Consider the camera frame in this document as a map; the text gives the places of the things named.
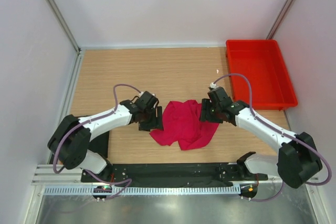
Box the aluminium corner post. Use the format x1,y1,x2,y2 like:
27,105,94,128
266,0,295,40
46,0,81,54

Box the black folded t shirt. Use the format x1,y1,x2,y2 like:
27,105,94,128
88,132,110,158

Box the right aluminium corner post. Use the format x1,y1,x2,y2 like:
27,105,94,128
266,0,295,40

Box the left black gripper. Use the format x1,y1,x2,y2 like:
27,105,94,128
139,105,163,132

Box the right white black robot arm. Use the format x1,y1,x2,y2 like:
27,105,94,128
199,99,322,188

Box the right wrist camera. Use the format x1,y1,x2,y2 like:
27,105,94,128
207,87,233,107

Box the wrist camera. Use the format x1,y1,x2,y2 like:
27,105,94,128
207,87,233,107
135,91,158,111

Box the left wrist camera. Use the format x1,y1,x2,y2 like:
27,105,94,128
135,91,158,111

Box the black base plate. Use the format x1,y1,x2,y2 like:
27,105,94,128
80,163,269,188

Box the left aluminium corner post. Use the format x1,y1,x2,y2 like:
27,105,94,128
46,0,81,54

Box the red plastic bin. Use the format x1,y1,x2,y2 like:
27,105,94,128
226,39,298,110

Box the magenta t shirt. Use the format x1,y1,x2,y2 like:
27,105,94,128
150,100,219,151

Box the slotted grey cable duct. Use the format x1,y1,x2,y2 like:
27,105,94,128
44,184,240,196

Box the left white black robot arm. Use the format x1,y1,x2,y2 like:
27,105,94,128
47,97,163,182

